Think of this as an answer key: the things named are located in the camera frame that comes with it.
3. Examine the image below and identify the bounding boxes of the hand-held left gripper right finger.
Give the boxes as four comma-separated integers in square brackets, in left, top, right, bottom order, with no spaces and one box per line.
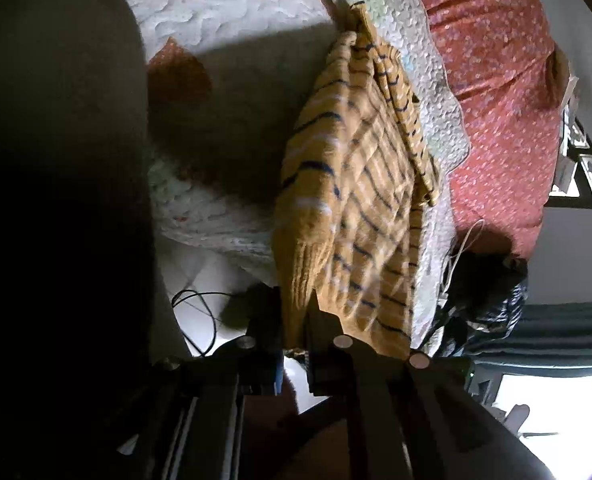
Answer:
[303,292,559,480]

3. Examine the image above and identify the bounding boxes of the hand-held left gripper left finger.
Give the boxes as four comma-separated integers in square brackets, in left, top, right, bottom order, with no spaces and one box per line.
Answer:
[120,284,287,480]

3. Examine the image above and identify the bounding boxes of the yellow striped knit sweater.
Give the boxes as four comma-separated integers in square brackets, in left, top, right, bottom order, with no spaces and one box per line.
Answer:
[272,2,444,358]

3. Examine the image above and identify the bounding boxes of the black striped cloth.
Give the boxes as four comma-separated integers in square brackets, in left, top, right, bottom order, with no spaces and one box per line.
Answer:
[428,249,529,358]

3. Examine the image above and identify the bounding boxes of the grey-green curtain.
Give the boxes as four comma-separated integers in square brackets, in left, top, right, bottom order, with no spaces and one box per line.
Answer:
[468,302,592,378]

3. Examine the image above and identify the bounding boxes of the dark grey cloth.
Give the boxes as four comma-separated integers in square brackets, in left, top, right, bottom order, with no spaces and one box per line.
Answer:
[0,0,197,480]

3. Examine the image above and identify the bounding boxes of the red floral bedsheet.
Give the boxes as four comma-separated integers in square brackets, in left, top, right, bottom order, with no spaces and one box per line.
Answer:
[407,0,564,261]

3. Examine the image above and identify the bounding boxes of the white quilted blanket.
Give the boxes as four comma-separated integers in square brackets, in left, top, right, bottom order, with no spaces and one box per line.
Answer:
[28,0,472,356]

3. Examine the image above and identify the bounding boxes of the black cable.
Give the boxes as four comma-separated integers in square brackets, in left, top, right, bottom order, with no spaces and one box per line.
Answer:
[170,289,227,358]

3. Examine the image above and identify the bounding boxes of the white cable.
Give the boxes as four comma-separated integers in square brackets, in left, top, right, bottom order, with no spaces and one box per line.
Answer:
[440,219,486,306]

